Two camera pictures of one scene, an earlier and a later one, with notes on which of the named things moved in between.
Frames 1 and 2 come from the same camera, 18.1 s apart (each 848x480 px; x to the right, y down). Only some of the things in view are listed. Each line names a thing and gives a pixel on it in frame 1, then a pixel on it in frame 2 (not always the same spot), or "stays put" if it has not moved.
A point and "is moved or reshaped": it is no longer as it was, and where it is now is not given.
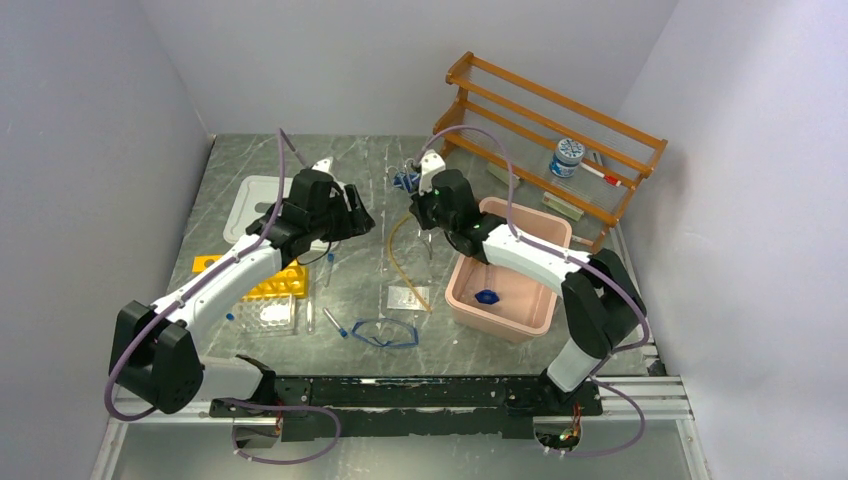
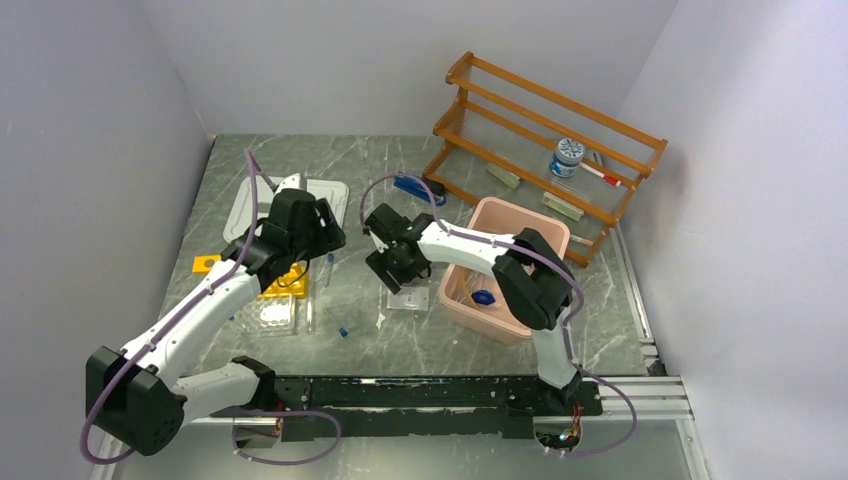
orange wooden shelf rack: (570, 159) stays put
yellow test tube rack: (292, 282) stays put
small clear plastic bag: (404, 297) stays put
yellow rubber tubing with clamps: (389, 261) is moved or reshaped
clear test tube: (310, 316) stays put
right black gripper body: (429, 215) -> (405, 271)
